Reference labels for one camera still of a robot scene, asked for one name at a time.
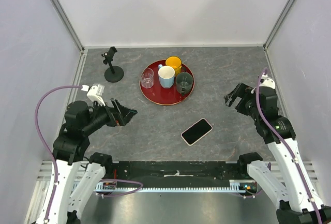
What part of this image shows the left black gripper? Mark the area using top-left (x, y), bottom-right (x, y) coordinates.
top-left (82, 97), bottom-right (137, 135)

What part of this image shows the phone with pink case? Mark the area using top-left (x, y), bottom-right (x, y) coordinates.
top-left (181, 118), bottom-right (213, 146)

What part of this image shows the black phone stand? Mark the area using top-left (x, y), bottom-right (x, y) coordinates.
top-left (101, 47), bottom-right (124, 83)

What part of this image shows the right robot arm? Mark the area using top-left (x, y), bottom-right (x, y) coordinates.
top-left (224, 82), bottom-right (330, 223)

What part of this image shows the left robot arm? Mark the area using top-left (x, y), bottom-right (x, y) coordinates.
top-left (36, 98), bottom-right (137, 223)

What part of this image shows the red round tray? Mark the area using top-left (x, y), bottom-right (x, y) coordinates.
top-left (139, 59), bottom-right (194, 106)

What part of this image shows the clear plastic cup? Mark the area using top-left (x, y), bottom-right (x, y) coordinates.
top-left (140, 68), bottom-right (154, 88)

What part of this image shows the dark green glass mug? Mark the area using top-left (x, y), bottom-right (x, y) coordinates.
top-left (175, 72), bottom-right (194, 96)

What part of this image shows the light blue mug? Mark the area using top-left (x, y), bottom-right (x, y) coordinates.
top-left (158, 64), bottom-right (175, 88)

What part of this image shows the yellow mug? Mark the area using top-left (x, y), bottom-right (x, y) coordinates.
top-left (165, 56), bottom-right (182, 76)

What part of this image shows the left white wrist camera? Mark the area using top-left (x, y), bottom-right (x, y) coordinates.
top-left (81, 83), bottom-right (106, 107)

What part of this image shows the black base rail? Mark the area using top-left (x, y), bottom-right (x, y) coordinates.
top-left (109, 161), bottom-right (250, 189)

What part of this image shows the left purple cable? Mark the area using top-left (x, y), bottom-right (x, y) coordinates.
top-left (35, 85), bottom-right (83, 224)

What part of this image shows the slotted cable duct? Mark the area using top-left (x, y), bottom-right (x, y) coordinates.
top-left (95, 181), bottom-right (259, 194)

